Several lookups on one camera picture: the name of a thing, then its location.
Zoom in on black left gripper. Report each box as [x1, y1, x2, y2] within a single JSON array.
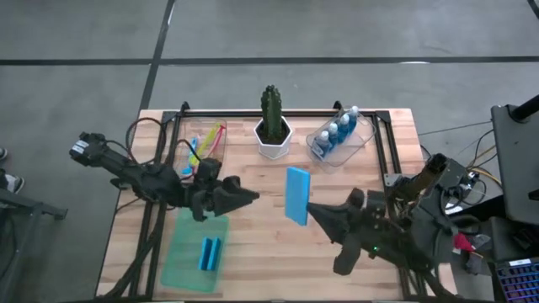
[[179, 158, 260, 222]]

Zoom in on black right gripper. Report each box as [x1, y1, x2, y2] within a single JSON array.
[[307, 188, 391, 277]]

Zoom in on red dish brush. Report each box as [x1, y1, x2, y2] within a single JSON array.
[[197, 125, 227, 161]]

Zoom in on blue brush white bristles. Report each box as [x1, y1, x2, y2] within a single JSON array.
[[181, 136, 199, 176]]

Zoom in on white hexagonal planter pot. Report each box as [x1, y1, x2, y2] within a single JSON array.
[[253, 116, 294, 161]]

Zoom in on clear plastic bin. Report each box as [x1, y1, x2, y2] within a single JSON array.
[[173, 117, 228, 180], [306, 109, 377, 174]]

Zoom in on teal translucent plastic bin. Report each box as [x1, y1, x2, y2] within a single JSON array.
[[159, 209, 231, 295]]

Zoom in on tall green cactus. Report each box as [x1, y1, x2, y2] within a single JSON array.
[[259, 84, 284, 142]]

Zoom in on red tool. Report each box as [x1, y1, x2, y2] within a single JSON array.
[[452, 231, 475, 253]]

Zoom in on small electronics box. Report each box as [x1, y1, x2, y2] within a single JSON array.
[[462, 170, 481, 190]]

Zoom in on black equipment stand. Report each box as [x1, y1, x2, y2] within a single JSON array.
[[0, 189, 68, 303]]

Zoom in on backlit keyboard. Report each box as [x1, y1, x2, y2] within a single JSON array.
[[494, 258, 539, 303]]

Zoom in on person's shoe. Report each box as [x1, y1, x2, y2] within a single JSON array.
[[0, 167, 24, 194]]

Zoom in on black aluminium rig frame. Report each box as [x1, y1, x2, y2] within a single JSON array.
[[100, 100, 460, 303]]

